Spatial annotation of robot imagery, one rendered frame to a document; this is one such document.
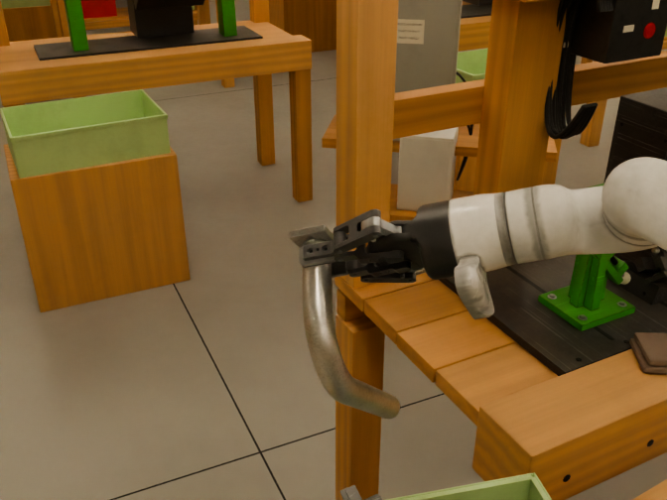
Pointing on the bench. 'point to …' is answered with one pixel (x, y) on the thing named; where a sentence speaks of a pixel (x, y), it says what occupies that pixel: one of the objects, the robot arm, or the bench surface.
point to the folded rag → (650, 351)
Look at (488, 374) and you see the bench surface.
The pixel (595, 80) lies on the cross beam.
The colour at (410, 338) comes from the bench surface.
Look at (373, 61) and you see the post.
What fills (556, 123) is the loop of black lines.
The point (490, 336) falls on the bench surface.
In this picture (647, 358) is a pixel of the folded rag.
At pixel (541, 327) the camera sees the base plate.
